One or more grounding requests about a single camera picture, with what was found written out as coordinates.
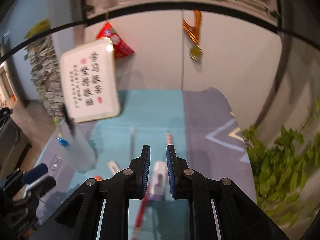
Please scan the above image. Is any grey slim pen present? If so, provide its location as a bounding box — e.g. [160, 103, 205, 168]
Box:
[130, 127, 135, 161]

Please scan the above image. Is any white correction tape dispenser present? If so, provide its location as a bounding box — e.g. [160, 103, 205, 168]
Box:
[148, 161, 168, 202]

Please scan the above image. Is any red pencil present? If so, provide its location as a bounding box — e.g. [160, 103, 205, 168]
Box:
[131, 186, 149, 240]

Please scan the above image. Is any blue pen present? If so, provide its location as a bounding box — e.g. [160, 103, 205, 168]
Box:
[56, 137, 69, 147]

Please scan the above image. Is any red white checkered pen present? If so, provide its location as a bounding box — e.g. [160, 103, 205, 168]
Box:
[166, 133, 173, 145]

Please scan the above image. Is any white eraser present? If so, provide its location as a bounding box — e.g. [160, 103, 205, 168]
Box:
[107, 161, 120, 175]

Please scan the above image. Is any orange marker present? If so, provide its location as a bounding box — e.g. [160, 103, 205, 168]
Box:
[94, 176, 103, 181]

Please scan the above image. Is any framed calligraphy sign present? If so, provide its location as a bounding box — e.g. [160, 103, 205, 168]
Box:
[59, 38, 121, 123]

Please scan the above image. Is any green potted plant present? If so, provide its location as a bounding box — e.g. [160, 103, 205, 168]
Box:
[242, 101, 319, 227]

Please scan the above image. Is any red hanging charm bag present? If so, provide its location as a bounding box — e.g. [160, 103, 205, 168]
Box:
[96, 21, 135, 60]

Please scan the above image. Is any tall stack of papers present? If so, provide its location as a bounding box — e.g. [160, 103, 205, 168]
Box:
[25, 35, 64, 117]

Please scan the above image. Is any gold medal with ribbon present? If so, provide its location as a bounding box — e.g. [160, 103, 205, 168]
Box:
[183, 10, 203, 61]

